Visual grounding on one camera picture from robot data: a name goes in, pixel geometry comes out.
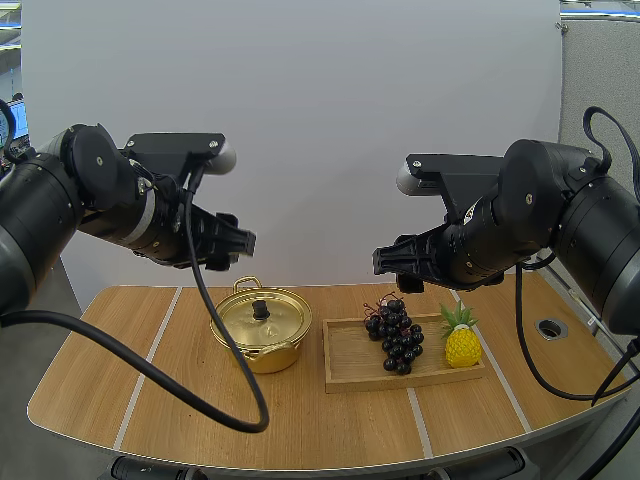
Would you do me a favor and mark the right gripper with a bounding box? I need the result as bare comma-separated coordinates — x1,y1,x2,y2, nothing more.
371,218,482,294

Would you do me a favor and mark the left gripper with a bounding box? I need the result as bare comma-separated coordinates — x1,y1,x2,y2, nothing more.
144,192,258,272

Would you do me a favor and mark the bunch of dark toy grapes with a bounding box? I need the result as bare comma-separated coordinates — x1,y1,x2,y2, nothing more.
363,294,426,377

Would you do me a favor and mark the gold lid with black knob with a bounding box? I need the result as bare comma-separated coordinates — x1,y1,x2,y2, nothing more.
219,291,306,348

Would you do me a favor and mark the yellow toy pineapple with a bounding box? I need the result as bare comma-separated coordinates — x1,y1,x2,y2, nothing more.
439,301,484,370

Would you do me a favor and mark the shallow wooden tray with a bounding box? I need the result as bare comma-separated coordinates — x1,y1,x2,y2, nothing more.
322,312,488,395

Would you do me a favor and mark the white backdrop board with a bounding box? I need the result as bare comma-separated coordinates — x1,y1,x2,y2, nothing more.
20,0,563,291

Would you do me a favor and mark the grey partition panel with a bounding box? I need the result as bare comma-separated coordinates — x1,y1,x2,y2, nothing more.
559,18,640,201

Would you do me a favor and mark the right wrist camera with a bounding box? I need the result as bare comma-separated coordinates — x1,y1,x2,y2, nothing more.
396,153,507,222

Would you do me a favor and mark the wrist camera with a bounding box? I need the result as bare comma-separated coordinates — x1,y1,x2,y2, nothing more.
396,153,507,222
122,132,239,195

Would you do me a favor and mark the gold pot with two handles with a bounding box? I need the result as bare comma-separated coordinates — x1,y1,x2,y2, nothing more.
209,275,314,375

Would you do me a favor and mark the black cable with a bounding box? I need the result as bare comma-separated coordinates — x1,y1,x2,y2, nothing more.
581,105,640,201
514,249,640,407
0,172,272,434

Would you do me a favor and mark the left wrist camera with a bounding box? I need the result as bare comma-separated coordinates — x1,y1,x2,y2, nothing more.
122,132,239,195

